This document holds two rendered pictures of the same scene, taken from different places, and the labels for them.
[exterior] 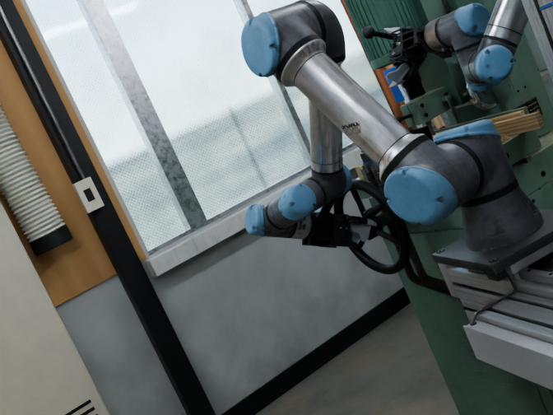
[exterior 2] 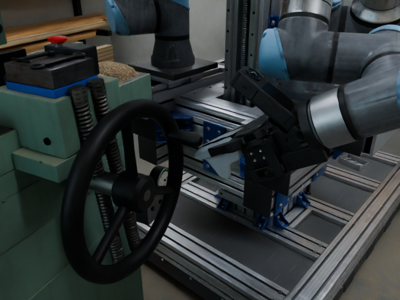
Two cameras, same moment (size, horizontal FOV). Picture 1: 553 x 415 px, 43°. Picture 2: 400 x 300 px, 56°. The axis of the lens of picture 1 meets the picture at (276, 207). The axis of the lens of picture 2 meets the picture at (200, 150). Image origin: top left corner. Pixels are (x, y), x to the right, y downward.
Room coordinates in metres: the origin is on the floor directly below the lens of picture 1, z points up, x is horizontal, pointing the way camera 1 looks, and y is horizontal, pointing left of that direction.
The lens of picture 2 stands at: (2.11, 0.25, 1.13)
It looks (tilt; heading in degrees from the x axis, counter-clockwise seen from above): 27 degrees down; 235
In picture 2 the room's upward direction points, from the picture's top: straight up
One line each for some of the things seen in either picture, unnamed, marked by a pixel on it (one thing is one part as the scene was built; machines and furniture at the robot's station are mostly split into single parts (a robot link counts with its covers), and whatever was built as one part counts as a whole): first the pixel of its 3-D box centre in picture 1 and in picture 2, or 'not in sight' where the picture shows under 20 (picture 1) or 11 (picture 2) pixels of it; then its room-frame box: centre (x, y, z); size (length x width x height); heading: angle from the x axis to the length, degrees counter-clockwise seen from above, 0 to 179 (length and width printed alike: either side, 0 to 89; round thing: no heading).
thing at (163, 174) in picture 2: not in sight; (158, 181); (1.74, -0.45, 0.65); 0.06 x 0.04 x 0.08; 28
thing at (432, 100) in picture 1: (428, 109); not in sight; (2.08, -0.53, 1.03); 0.14 x 0.07 x 0.09; 118
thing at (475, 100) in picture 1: (483, 88); not in sight; (2.02, -0.69, 1.02); 0.12 x 0.03 x 0.12; 118
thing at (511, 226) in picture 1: (494, 210); (306, 74); (1.32, -0.38, 0.87); 0.15 x 0.15 x 0.10
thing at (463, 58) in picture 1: (480, 66); not in sight; (1.60, -0.56, 1.11); 0.11 x 0.08 x 0.11; 172
